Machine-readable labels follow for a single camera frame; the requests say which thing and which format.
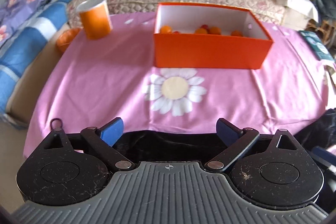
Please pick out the orange cardboard box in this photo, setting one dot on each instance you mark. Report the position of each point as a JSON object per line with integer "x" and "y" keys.
{"x": 190, "y": 50}

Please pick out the orange cylindrical canister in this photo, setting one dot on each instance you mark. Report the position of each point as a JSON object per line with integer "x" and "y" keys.
{"x": 95, "y": 18}

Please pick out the small tangerine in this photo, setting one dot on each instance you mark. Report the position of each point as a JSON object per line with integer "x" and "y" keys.
{"x": 201, "y": 31}
{"x": 214, "y": 31}
{"x": 237, "y": 33}
{"x": 166, "y": 30}

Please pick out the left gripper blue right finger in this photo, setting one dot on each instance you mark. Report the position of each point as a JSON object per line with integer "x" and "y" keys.
{"x": 238, "y": 142}

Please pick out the blue striped blanket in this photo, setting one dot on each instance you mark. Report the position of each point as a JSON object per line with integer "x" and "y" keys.
{"x": 19, "y": 51}

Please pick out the pink floral tablecloth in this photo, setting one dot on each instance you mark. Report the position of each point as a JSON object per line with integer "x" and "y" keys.
{"x": 97, "y": 81}

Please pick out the teal book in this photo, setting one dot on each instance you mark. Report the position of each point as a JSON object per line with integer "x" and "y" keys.
{"x": 315, "y": 44}

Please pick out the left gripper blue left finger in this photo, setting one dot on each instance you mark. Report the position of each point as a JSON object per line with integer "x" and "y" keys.
{"x": 101, "y": 140}

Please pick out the small orange bowl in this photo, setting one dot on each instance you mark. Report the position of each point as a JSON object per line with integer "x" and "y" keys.
{"x": 66, "y": 38}

